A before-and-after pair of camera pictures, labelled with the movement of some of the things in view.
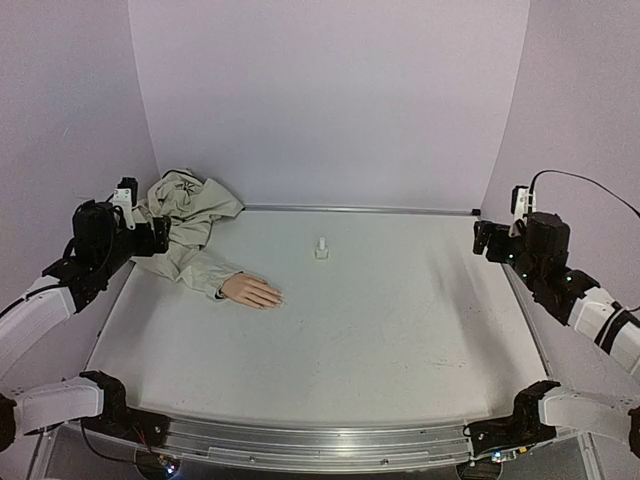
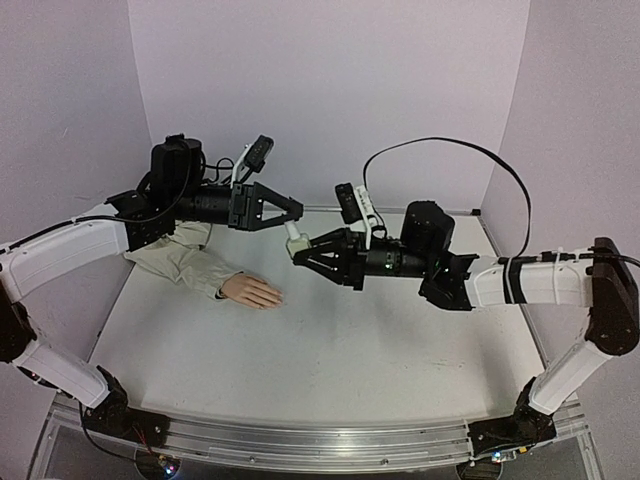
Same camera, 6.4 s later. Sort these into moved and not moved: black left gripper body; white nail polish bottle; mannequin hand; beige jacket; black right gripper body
Moved: white nail polish bottle; black left gripper body; black right gripper body
Not moved: beige jacket; mannequin hand
